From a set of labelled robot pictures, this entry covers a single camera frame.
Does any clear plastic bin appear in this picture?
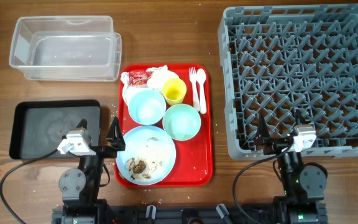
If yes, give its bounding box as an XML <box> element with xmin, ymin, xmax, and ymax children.
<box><xmin>9</xmin><ymin>16</ymin><xmax>122</xmax><ymax>82</ymax></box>

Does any light blue plate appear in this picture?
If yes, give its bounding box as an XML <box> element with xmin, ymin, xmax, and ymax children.
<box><xmin>116</xmin><ymin>126</ymin><xmax>177</xmax><ymax>185</ymax></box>

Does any white plastic spoon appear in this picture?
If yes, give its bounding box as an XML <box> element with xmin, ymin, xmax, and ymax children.
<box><xmin>196</xmin><ymin>68</ymin><xmax>207</xmax><ymax>114</ymax></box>

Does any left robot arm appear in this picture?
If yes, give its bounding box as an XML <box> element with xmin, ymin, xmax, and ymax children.
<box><xmin>52</xmin><ymin>117</ymin><xmax>126</xmax><ymax>223</ymax></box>

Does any crumpled white napkin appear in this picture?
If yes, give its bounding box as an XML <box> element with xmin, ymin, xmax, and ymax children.
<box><xmin>146</xmin><ymin>65</ymin><xmax>179</xmax><ymax>93</ymax></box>

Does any light blue bowl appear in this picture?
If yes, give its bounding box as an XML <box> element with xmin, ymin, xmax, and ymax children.
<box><xmin>128</xmin><ymin>90</ymin><xmax>167</xmax><ymax>126</ymax></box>

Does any grey dishwasher rack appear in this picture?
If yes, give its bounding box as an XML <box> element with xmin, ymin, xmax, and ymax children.
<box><xmin>218</xmin><ymin>4</ymin><xmax>358</xmax><ymax>161</ymax></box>

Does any white plastic fork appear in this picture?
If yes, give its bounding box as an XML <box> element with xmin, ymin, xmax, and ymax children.
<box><xmin>189</xmin><ymin>67</ymin><xmax>200</xmax><ymax>111</ymax></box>

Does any yellow plastic cup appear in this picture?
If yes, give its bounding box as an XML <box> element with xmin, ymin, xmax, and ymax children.
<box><xmin>162</xmin><ymin>78</ymin><xmax>186</xmax><ymax>106</ymax></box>

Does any black plastic bin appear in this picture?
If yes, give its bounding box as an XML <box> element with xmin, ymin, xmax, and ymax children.
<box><xmin>9</xmin><ymin>100</ymin><xmax>101</xmax><ymax>160</ymax></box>

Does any light green bowl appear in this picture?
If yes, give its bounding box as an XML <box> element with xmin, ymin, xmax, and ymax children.
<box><xmin>162</xmin><ymin>104</ymin><xmax>201</xmax><ymax>141</ymax></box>

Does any red strawberry snack wrapper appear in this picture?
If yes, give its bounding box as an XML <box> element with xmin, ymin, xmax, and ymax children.
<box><xmin>129</xmin><ymin>71</ymin><xmax>152</xmax><ymax>86</ymax></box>

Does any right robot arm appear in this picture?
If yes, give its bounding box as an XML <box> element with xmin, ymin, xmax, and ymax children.
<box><xmin>254</xmin><ymin>111</ymin><xmax>328</xmax><ymax>223</ymax></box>

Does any red serving tray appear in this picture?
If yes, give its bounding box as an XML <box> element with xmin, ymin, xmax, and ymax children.
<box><xmin>114</xmin><ymin>63</ymin><xmax>213</xmax><ymax>188</ymax></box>

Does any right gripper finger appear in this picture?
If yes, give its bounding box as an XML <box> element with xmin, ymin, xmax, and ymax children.
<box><xmin>255</xmin><ymin>113</ymin><xmax>270</xmax><ymax>145</ymax></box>
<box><xmin>295</xmin><ymin>110</ymin><xmax>307</xmax><ymax>125</ymax></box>

